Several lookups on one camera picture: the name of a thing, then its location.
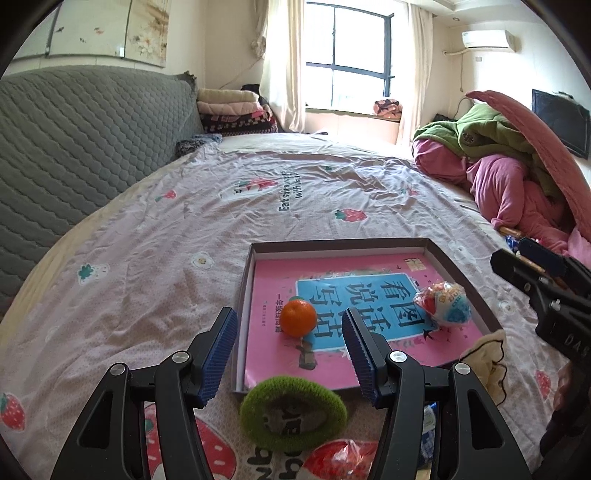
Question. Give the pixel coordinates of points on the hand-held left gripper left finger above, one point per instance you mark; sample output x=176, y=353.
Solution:
x=220, y=357

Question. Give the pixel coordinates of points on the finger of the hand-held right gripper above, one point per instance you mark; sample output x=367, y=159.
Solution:
x=542, y=257
x=512, y=272

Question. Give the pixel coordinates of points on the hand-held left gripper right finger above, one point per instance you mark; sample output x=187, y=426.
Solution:
x=361, y=357

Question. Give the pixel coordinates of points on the shallow cardboard box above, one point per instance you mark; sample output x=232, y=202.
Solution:
x=244, y=323

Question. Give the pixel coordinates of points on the red white snack packet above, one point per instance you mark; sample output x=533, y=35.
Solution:
x=341, y=459

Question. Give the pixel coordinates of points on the blue patterned wrapper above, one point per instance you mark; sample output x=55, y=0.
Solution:
x=511, y=241

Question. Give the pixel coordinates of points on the light pink cloth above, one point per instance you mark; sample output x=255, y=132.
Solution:
x=582, y=244

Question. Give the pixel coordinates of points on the pink blue book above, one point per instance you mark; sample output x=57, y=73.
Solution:
x=277, y=350

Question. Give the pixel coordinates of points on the white blue snack packet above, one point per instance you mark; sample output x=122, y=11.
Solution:
x=445, y=302

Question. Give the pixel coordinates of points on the orange tangerine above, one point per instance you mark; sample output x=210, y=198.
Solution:
x=299, y=317

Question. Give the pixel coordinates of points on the pink quilt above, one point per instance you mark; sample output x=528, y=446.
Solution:
x=503, y=189

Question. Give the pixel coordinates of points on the small blue packet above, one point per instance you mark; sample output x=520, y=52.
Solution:
x=428, y=429

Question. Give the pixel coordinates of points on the black television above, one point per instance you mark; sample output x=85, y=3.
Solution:
x=561, y=120

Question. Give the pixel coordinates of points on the green blanket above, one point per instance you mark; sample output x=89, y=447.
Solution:
x=485, y=129

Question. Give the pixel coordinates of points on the patterned folded blanket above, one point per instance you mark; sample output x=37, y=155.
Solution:
x=388, y=109

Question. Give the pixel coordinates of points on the dark knitted cloth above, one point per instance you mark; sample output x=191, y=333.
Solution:
x=196, y=144

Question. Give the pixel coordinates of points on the white curtain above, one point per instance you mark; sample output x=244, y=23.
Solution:
x=281, y=69
x=418, y=78

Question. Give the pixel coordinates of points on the white air conditioner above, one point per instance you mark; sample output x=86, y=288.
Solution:
x=487, y=39

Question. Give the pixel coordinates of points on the dark checked folded blanket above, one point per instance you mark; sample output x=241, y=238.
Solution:
x=240, y=123

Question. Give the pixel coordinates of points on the pink folded blanket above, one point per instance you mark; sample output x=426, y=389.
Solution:
x=231, y=109

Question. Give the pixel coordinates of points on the grey quilted headboard cover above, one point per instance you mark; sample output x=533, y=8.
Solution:
x=69, y=152

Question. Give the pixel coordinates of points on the cream folded blanket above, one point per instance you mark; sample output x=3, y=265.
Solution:
x=226, y=95

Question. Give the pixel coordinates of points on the window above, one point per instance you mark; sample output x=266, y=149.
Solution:
x=355, y=50

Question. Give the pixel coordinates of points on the floral wall panels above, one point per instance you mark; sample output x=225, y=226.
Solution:
x=106, y=27

